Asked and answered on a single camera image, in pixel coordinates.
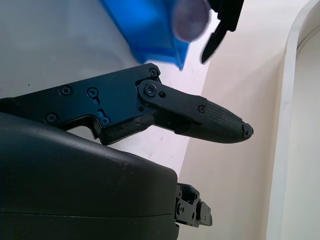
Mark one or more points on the blue plastic tray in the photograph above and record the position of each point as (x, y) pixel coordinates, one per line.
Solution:
(145, 32)

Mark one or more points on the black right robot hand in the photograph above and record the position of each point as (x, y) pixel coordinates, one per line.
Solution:
(75, 180)

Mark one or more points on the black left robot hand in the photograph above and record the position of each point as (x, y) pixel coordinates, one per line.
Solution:
(228, 15)

